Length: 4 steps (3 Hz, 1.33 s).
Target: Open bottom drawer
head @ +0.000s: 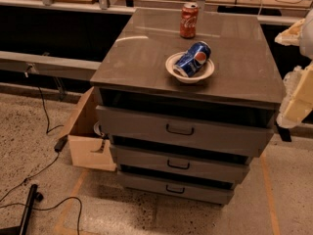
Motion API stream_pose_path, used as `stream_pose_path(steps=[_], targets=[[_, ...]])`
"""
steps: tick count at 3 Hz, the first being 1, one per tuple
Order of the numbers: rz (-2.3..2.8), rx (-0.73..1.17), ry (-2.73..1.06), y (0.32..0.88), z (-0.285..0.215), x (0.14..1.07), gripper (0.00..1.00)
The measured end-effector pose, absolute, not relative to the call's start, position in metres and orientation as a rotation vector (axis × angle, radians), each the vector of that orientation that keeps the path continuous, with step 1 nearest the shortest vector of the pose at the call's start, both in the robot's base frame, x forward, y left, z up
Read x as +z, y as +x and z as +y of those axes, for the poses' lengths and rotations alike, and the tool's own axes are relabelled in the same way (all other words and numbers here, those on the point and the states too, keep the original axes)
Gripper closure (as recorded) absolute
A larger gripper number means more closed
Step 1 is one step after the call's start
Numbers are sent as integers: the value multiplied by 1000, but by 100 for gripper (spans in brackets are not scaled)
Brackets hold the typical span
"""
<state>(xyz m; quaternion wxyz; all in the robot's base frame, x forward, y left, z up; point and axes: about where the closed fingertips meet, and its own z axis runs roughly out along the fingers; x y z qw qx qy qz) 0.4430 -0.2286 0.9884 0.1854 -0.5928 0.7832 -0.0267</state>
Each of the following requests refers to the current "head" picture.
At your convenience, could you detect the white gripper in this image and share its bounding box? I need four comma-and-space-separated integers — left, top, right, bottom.
275, 10, 313, 128

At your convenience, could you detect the grey bottom drawer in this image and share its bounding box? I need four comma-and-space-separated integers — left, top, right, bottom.
117, 171, 234, 205

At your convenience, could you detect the grey drawer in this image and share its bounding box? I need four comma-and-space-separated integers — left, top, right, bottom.
110, 145, 249, 183
117, 171, 234, 205
96, 106, 273, 157

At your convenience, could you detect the grey top drawer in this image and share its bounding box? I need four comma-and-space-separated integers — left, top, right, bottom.
96, 106, 273, 157

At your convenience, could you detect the grey drawer cabinet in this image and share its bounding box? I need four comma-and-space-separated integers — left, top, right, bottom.
91, 9, 285, 191

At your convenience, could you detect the grey middle drawer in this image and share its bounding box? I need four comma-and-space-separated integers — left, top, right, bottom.
110, 145, 249, 183

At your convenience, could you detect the blue Pepsi can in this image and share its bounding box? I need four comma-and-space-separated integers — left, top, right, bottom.
174, 41, 211, 77

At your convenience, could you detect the red Coca-Cola can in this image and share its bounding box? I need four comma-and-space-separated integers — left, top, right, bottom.
180, 3, 199, 38

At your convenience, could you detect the white bowl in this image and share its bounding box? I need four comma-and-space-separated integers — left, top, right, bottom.
165, 52, 215, 84

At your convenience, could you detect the cardboard box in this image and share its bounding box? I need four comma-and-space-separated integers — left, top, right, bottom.
59, 88, 116, 171

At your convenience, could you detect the black metal stand base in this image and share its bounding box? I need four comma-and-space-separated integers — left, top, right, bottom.
0, 184, 43, 235

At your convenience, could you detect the grey metal rail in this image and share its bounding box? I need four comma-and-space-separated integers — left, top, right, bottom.
0, 51, 101, 81

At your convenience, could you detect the black power adapter cable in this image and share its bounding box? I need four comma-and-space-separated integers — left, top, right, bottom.
0, 78, 68, 204

